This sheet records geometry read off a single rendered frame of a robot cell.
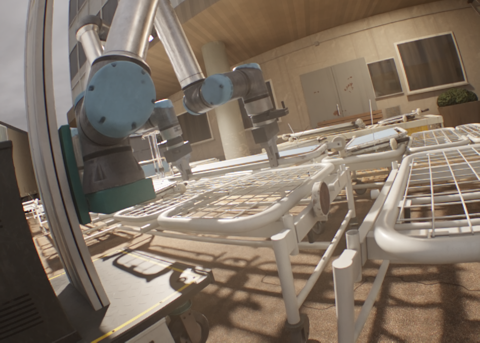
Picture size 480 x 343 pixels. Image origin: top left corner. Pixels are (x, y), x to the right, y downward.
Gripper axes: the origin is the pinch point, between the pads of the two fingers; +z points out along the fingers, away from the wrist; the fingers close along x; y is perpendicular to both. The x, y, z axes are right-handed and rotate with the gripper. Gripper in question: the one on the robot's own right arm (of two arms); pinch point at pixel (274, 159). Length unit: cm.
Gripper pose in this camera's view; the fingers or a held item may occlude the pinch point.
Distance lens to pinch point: 88.2
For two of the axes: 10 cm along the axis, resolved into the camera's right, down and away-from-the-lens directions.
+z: 3.0, 9.2, 2.4
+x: -4.2, 3.6, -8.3
